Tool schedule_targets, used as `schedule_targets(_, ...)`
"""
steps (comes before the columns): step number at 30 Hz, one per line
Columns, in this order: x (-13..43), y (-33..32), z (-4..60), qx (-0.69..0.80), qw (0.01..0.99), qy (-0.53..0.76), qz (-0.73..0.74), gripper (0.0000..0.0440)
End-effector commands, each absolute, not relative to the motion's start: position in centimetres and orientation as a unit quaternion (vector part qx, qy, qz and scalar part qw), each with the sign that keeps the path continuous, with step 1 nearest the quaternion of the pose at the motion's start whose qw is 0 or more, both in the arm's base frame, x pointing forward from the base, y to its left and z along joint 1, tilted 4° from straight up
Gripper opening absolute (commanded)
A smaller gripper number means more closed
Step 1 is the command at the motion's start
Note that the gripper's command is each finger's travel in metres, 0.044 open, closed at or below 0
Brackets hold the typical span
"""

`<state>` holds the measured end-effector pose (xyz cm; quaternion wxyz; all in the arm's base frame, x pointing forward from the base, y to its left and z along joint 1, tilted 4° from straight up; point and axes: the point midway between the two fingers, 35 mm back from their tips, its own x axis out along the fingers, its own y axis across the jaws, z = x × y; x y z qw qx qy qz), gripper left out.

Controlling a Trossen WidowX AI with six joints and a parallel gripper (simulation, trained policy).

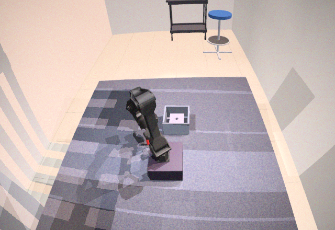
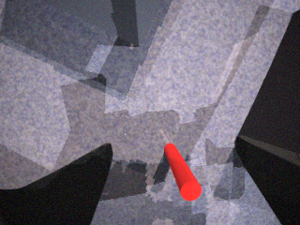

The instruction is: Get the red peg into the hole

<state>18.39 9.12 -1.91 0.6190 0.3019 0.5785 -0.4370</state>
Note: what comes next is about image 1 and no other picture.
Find white square plate with hole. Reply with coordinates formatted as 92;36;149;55
169;113;184;123

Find white open square box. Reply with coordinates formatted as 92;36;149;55
162;106;189;135

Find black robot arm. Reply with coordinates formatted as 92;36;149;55
126;86;171;163

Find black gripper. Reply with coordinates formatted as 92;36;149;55
137;119;150;140

